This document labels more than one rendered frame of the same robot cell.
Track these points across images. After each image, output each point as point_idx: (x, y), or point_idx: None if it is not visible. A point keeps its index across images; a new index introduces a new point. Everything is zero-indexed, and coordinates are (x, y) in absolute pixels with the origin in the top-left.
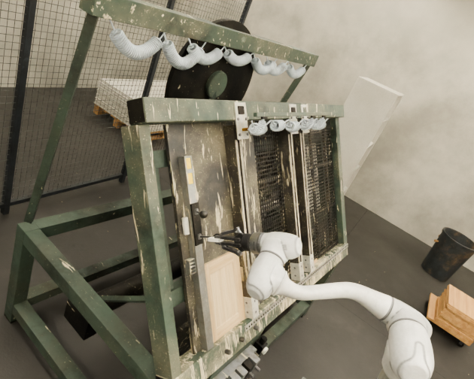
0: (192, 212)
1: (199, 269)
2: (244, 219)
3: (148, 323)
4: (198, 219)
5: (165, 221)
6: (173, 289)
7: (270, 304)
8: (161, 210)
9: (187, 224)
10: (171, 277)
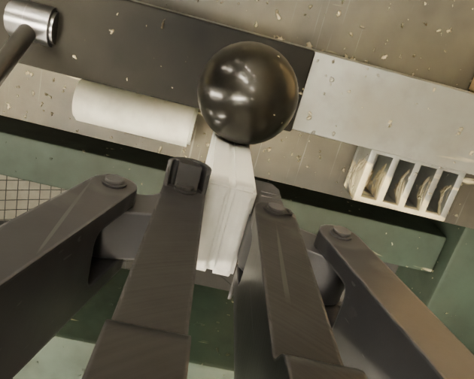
0: (30, 61)
1: (463, 160)
2: None
3: None
4: (110, 28)
5: (101, 156)
6: (447, 258)
7: None
8: (37, 158)
9: (120, 114)
10: (393, 230)
